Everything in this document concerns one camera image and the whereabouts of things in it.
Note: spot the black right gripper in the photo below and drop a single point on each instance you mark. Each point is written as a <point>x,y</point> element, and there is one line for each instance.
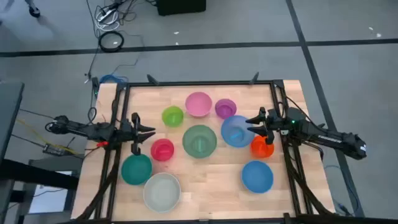
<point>275,124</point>

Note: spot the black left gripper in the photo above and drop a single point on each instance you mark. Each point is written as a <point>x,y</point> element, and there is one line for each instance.
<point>136,146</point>

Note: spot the large light blue plastic bowl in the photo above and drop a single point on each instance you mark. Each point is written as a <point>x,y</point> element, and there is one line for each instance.
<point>234,133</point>

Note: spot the small light green plastic bowl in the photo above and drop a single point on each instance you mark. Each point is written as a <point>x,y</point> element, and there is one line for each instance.
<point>172,116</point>

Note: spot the teal plastic bowl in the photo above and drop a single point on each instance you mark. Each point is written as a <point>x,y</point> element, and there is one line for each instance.
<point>136,169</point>

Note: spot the large green plastic bowl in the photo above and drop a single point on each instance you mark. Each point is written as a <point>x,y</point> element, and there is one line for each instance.
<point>199,141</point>

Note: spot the pink plastic bowl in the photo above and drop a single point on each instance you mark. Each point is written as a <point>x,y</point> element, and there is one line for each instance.
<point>198,104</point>

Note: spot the large white plastic bowl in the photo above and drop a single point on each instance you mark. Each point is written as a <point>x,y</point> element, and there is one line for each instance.
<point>161,193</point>

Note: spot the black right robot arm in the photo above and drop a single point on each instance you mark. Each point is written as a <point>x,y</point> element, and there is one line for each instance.
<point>326,137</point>

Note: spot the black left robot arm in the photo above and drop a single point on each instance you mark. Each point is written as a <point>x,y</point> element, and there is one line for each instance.
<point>93,130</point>

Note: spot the small red plastic bowl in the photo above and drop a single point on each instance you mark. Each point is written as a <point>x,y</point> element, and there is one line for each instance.
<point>162,150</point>

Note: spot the small orange plastic bowl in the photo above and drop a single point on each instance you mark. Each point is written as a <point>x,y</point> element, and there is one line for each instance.
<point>259,149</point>

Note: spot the small purple plastic bowl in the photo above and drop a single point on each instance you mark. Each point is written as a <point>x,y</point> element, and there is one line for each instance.
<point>225,109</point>

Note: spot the small black electronics box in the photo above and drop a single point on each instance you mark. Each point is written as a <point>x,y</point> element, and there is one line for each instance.
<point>54,150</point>

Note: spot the white panel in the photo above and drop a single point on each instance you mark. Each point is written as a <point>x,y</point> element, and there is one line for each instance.
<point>49,199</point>

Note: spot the black table beam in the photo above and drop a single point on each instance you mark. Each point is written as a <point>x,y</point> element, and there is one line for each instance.
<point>37,177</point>

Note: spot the power strip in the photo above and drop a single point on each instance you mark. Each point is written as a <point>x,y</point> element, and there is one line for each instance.
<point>106,15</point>

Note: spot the grey desk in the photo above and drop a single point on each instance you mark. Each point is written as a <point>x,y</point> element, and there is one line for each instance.
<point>9,118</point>

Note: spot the chair leg with caster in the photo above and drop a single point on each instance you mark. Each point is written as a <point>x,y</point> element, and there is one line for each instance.
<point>34,11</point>

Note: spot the black aluminium frame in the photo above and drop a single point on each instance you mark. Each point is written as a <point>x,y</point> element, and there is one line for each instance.
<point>202,83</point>

